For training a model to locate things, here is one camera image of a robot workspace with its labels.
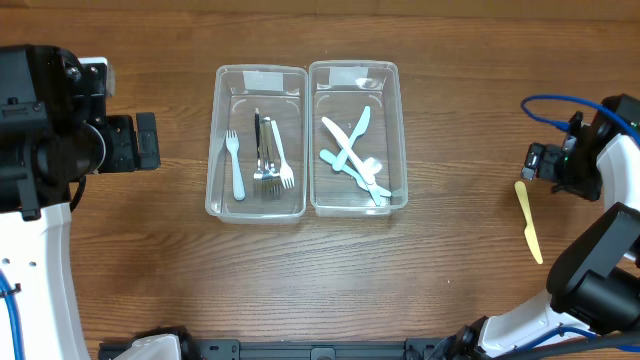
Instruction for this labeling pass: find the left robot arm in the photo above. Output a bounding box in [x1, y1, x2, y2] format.
[1, 113, 160, 359]

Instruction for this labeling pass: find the right clear plastic container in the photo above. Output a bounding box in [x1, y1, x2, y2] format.
[309, 60, 408, 217]

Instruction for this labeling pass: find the silver metal fork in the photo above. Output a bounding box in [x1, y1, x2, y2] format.
[259, 117, 281, 199]
[262, 117, 281, 197]

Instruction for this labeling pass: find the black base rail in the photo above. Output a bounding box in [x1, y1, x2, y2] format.
[98, 326, 458, 360]

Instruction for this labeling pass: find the grey plastic knife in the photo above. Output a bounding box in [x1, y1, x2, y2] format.
[362, 173, 382, 206]

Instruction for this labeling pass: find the small white plastic fork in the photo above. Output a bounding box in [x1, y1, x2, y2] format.
[271, 120, 295, 189]

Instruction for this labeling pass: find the yellow plastic knife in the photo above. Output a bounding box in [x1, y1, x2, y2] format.
[514, 181, 544, 265]

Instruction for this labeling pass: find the black handled metal fork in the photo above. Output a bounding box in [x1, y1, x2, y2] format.
[253, 108, 264, 194]

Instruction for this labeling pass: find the mint green plastic knife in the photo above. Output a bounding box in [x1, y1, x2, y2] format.
[319, 149, 392, 198]

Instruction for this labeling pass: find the light blue plastic knife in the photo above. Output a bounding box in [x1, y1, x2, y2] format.
[332, 106, 371, 171]

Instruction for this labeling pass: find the left clear plastic container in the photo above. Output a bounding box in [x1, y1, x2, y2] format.
[205, 64, 309, 225]

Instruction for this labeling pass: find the white plastic knife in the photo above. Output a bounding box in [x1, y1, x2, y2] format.
[322, 117, 375, 186]

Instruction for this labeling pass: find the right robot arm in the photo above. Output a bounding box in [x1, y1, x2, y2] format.
[431, 134, 639, 359]

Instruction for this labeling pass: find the clear plastic container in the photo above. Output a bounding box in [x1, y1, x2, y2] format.
[309, 60, 408, 217]
[205, 64, 309, 225]

